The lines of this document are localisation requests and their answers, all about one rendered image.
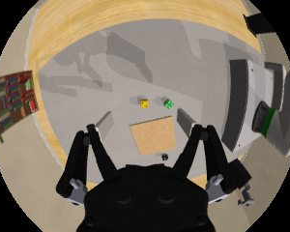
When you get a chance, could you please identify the yellow die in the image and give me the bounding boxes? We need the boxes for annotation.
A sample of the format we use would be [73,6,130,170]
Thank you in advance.
[141,100,148,108]

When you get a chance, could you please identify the green die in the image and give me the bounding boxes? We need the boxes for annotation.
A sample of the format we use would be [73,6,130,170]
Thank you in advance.
[164,99,173,109]

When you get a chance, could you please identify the tan mat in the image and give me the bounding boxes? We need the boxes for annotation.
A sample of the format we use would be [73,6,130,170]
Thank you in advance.
[130,116,176,156]

